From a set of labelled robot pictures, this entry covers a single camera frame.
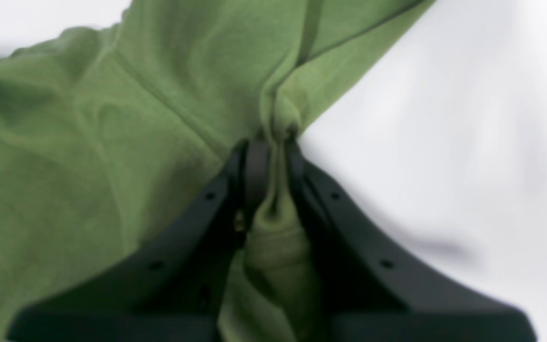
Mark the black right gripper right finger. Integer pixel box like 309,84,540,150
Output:
285,138,537,342

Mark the green T-shirt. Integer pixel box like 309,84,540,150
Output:
0,0,432,342

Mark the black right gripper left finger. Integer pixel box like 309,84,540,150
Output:
7,139,271,342

